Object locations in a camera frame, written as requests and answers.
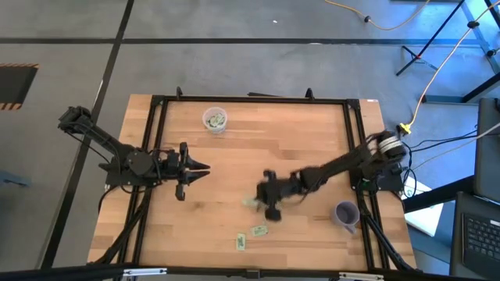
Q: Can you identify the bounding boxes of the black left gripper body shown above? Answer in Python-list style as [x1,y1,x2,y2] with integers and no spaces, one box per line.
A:
[167,141,191,201]

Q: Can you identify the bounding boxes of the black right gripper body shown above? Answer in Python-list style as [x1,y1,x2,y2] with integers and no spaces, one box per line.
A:
[263,169,306,222]

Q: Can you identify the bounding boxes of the clear plastic cup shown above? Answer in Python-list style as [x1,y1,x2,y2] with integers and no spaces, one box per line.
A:
[202,106,229,135]

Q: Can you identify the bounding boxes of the purple mug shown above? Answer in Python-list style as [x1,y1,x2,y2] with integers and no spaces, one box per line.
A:
[330,200,361,235]

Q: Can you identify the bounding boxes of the white box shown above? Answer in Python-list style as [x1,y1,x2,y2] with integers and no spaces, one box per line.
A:
[403,176,445,238]

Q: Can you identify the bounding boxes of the black beam with silver brackets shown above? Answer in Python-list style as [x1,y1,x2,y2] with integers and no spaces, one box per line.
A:
[0,264,500,281]

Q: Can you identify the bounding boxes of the black desk beam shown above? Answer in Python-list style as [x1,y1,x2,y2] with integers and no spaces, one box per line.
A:
[402,175,476,214]

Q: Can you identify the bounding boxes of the blue-grey floor object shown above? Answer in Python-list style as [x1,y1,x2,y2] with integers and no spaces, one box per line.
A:
[0,170,31,187]

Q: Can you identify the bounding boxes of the black floor hatch hazard stripes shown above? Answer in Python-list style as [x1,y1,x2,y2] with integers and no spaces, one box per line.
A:
[0,62,40,112]

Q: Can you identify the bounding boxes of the black laptop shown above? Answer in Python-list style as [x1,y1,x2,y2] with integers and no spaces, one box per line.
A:
[448,190,500,280]

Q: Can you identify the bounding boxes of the grey flat device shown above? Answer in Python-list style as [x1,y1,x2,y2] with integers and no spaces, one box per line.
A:
[473,97,500,204]

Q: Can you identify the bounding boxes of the black tripod stand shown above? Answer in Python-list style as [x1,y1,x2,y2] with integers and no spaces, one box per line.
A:
[395,0,466,77]

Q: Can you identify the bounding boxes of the black-legged desk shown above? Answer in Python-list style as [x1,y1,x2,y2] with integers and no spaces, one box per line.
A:
[423,73,500,105]

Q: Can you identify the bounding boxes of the grey metal desk leg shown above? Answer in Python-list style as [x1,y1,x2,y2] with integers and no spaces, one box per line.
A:
[460,0,500,75]

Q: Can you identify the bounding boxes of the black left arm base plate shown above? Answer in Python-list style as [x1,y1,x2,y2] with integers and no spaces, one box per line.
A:
[99,162,161,187]

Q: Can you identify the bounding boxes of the black cable conduit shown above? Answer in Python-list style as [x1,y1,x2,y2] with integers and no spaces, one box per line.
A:
[87,185,154,266]
[359,190,417,272]

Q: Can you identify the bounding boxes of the black aluminium table frame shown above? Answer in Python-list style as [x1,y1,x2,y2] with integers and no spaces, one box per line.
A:
[93,86,417,274]

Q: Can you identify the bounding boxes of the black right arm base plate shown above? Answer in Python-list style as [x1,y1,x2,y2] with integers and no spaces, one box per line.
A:
[348,160,405,193]

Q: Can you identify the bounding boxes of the black power cables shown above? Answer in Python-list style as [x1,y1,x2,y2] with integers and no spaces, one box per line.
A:
[398,124,480,196]

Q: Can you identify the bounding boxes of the yellow extension cable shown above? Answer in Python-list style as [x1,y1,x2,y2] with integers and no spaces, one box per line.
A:
[398,0,500,137]
[323,0,431,31]

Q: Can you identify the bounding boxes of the white cable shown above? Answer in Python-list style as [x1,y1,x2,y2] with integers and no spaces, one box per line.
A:
[412,123,500,171]

